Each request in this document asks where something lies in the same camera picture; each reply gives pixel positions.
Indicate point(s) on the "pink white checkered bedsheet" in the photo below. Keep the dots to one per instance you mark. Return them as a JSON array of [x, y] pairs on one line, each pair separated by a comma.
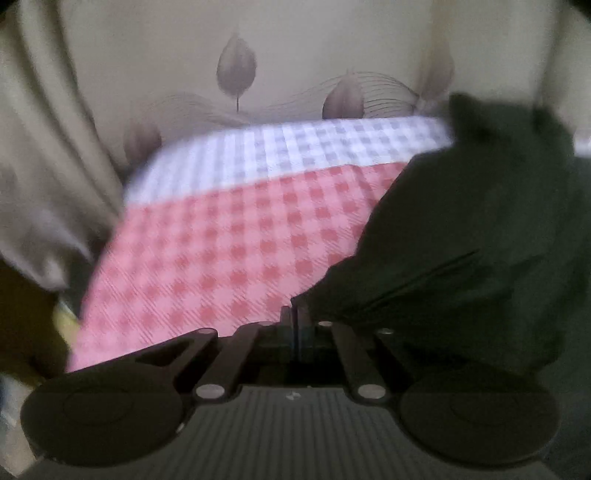
[[231, 240]]

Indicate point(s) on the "dark garment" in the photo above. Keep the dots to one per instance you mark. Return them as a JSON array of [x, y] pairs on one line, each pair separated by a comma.
[[461, 240]]

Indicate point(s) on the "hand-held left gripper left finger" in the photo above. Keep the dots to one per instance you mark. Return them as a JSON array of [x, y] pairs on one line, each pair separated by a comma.
[[286, 323]]

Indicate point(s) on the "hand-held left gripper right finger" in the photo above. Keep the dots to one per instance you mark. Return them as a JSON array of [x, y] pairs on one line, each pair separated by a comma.
[[302, 325]]

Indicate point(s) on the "beige leaf print curtain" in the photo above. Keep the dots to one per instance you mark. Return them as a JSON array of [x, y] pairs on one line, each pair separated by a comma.
[[138, 69]]

